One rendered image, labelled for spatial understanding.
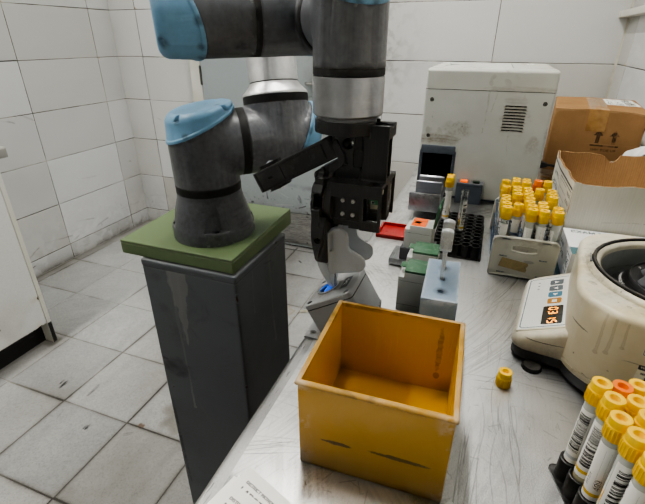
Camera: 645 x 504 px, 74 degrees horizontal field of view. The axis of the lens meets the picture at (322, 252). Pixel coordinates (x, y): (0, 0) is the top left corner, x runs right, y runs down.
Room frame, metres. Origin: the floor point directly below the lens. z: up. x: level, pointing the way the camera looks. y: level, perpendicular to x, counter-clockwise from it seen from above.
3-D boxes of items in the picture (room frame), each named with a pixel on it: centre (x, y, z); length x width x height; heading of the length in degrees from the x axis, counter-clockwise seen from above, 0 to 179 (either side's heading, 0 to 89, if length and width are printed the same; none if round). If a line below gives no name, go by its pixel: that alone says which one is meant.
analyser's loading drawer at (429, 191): (0.97, -0.26, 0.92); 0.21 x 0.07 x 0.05; 159
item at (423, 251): (0.60, -0.16, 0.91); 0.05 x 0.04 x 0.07; 69
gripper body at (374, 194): (0.48, -0.03, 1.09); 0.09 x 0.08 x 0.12; 69
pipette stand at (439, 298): (0.44, -0.14, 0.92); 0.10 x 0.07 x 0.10; 162
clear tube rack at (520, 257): (0.71, -0.36, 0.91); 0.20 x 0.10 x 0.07; 159
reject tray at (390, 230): (0.81, -0.15, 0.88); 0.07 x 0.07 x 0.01; 69
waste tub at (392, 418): (0.31, -0.06, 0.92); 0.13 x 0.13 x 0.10; 71
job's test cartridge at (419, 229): (0.68, -0.17, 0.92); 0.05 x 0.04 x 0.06; 67
